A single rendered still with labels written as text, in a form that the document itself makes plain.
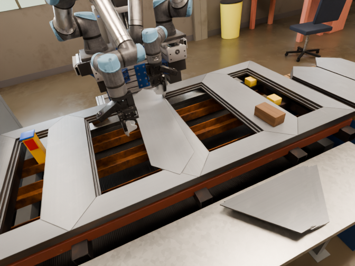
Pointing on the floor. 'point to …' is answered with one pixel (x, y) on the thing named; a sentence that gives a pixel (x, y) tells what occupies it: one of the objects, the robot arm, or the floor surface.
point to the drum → (230, 18)
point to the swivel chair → (336, 7)
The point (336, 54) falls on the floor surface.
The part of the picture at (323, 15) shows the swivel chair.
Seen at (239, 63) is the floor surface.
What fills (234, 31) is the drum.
